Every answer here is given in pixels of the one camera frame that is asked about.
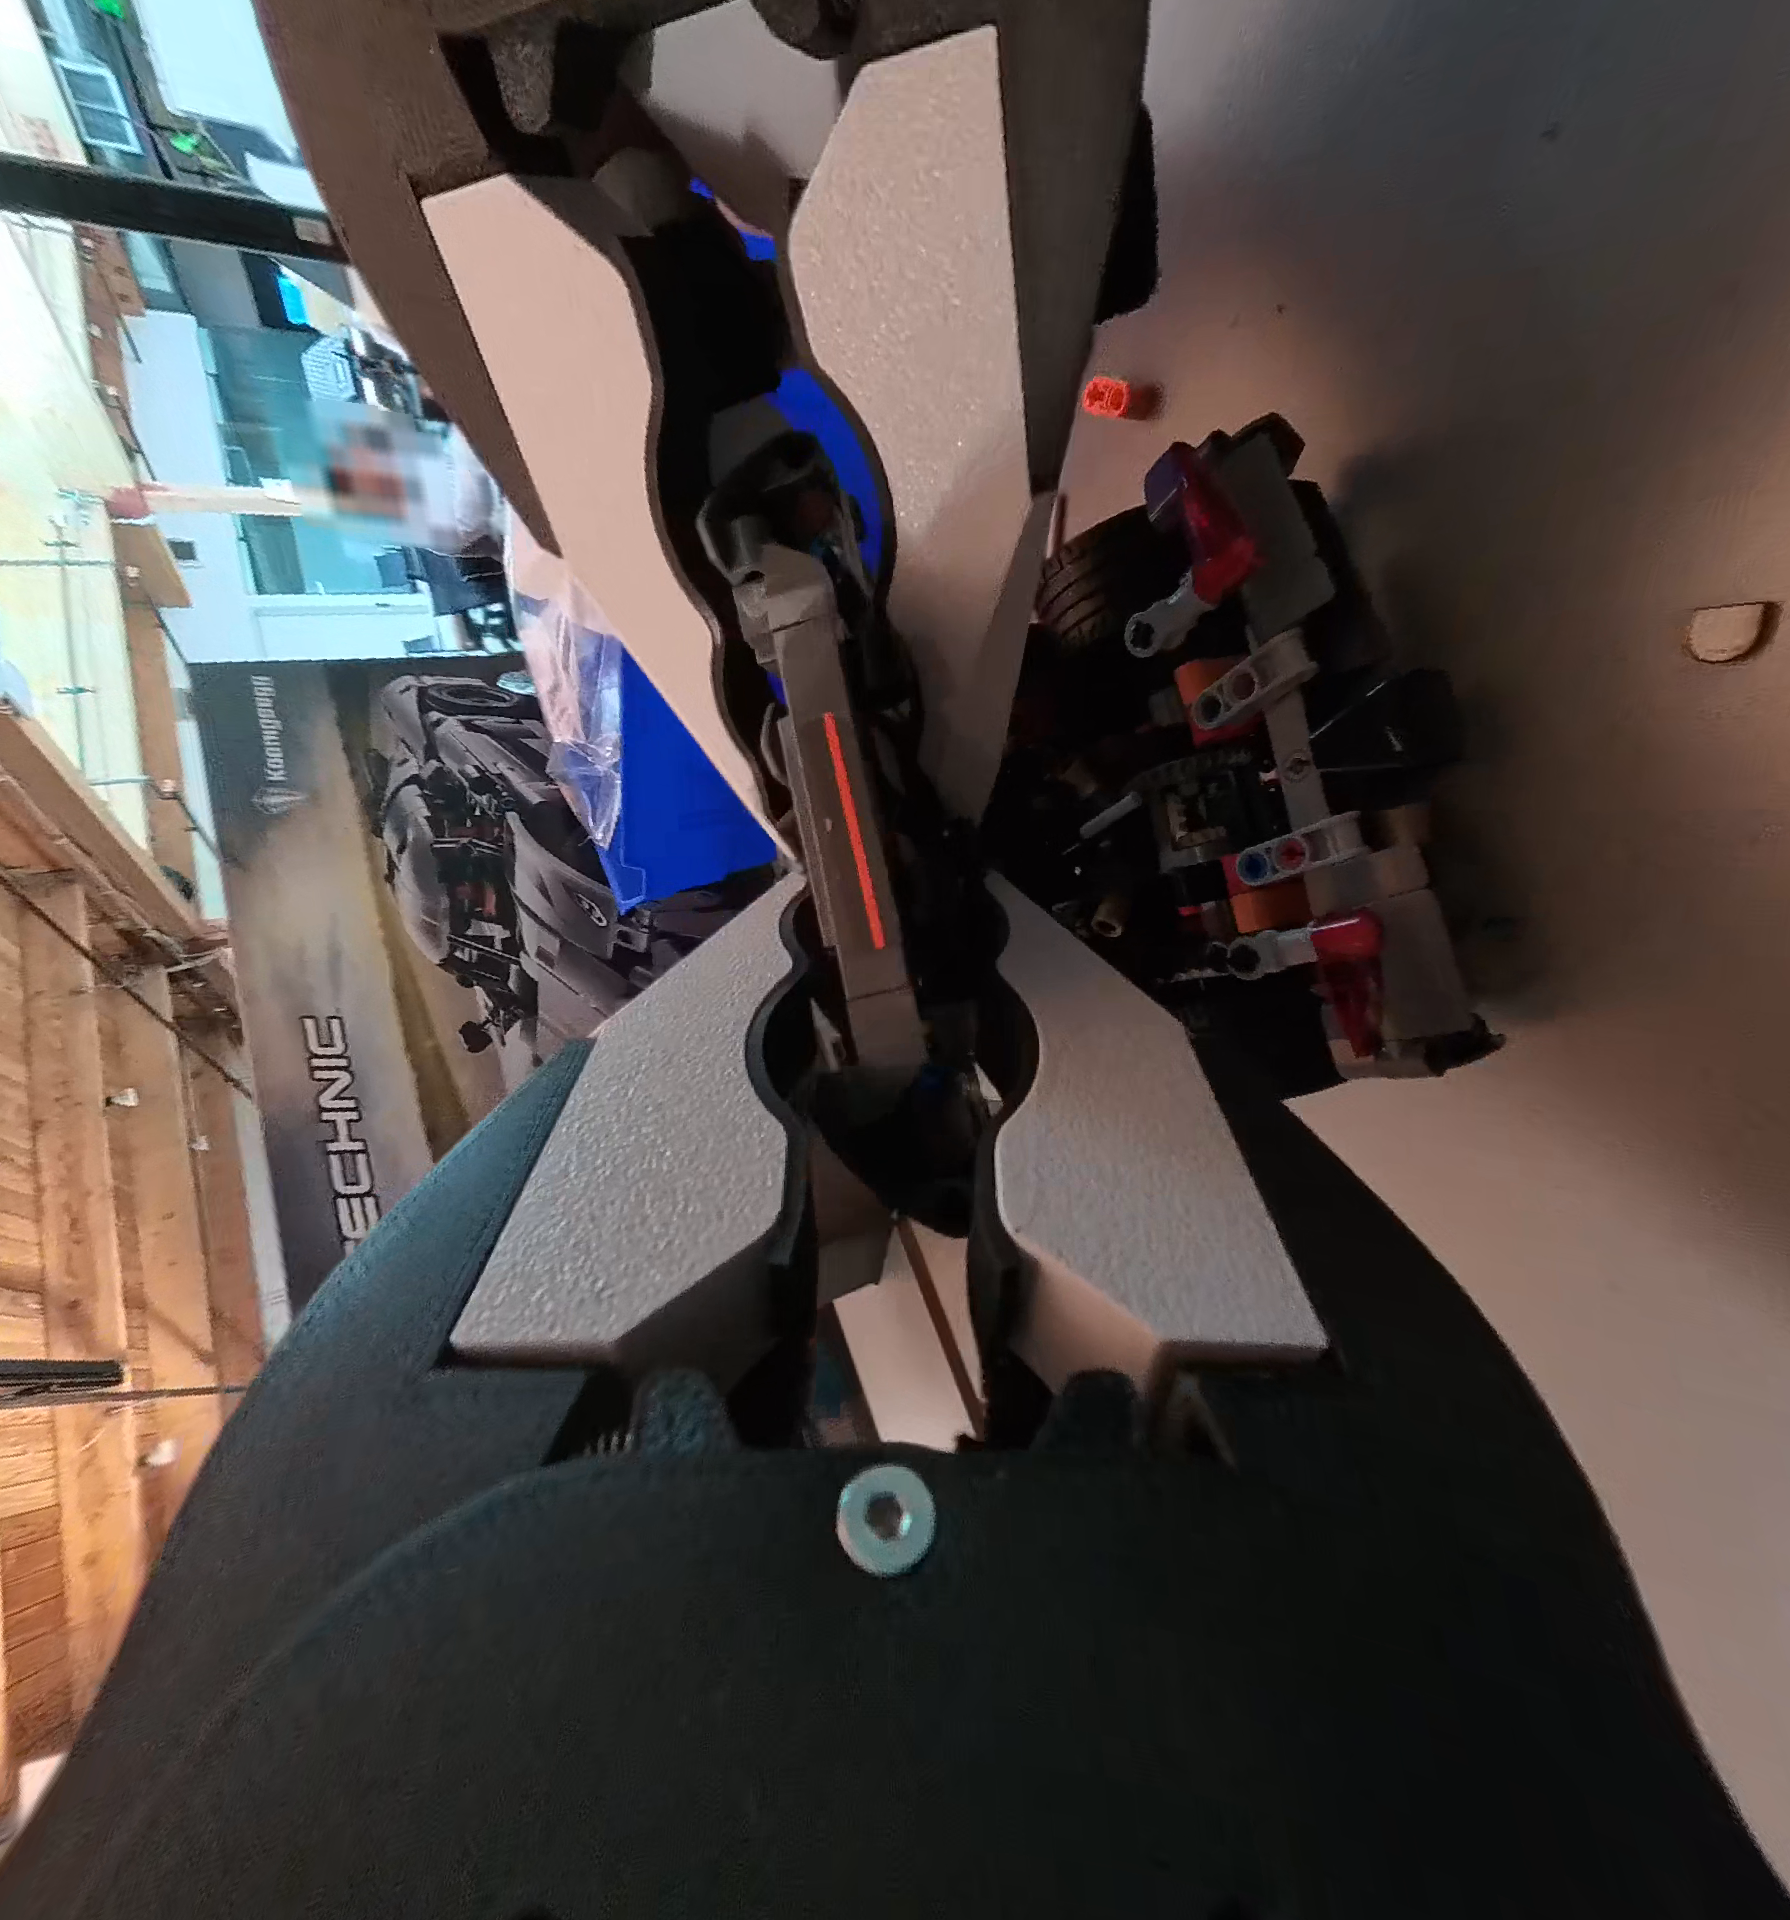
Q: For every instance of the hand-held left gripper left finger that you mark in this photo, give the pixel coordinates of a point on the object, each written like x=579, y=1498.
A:
x=625, y=1201

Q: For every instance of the black metal rail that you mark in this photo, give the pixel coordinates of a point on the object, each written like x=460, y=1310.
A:
x=26, y=1372

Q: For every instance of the partly built lego car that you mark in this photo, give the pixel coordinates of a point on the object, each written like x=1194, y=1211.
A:
x=1284, y=780

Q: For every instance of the dark lego set box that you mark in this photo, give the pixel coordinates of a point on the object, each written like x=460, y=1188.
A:
x=325, y=900

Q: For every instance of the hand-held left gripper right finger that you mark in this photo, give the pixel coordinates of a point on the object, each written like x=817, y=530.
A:
x=1149, y=1201

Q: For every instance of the small orange lego piece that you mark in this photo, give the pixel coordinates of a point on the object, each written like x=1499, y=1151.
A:
x=1119, y=398

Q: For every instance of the ceiling track lights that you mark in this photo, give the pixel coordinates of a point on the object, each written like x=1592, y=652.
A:
x=123, y=1099

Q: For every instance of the clear plastic parts bags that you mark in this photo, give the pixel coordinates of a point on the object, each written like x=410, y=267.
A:
x=581, y=706

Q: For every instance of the blue plastic bin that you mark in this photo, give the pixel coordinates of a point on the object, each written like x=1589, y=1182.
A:
x=686, y=809

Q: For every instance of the black metal pole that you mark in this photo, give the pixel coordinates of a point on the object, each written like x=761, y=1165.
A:
x=114, y=196

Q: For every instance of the small dark grey lego piece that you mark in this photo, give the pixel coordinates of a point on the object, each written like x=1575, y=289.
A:
x=1731, y=630

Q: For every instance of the grey lego door panel assembly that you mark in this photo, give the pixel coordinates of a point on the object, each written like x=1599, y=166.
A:
x=842, y=809

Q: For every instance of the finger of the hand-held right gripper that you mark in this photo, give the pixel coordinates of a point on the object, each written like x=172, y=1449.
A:
x=941, y=302
x=566, y=376

